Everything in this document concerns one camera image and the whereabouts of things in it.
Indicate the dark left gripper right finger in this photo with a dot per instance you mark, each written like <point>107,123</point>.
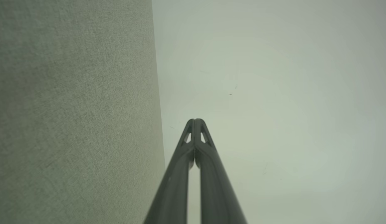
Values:
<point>218,186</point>

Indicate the grey fabric sofa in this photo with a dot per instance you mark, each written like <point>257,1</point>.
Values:
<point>71,109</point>

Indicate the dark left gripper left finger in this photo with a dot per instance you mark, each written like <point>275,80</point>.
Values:
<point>174,186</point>

